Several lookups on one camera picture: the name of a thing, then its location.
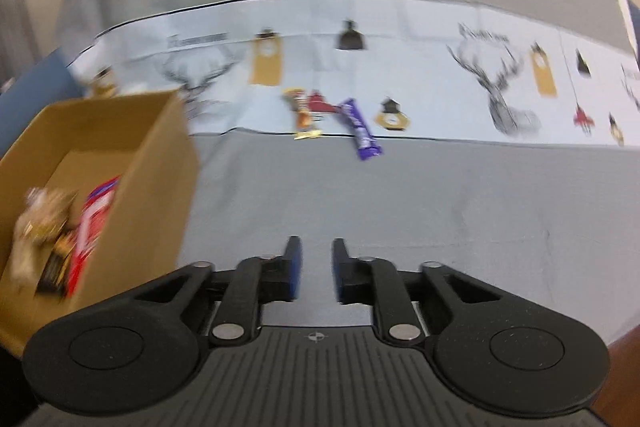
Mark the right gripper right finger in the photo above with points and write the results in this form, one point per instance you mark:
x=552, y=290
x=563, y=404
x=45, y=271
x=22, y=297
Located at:
x=376, y=283

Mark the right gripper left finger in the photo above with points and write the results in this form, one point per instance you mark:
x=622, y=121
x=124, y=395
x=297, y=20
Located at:
x=241, y=293

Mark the purple candy bar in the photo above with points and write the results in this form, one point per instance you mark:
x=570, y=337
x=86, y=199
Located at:
x=366, y=145

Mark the red snack packet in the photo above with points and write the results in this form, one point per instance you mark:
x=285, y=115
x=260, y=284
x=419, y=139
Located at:
x=93, y=218

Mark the yellow cartoon candy bar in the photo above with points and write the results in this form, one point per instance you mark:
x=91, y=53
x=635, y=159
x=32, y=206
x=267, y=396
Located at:
x=305, y=127

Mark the dark chocolate bar packet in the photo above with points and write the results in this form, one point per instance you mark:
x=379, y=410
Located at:
x=54, y=275

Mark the clear bag brown cookies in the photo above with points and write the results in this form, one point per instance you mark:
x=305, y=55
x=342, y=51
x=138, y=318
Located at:
x=42, y=222

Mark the brown cardboard box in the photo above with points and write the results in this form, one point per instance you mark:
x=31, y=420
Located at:
x=131, y=166

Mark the grey printed sofa cover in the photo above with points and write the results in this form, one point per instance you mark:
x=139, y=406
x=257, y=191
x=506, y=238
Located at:
x=509, y=130

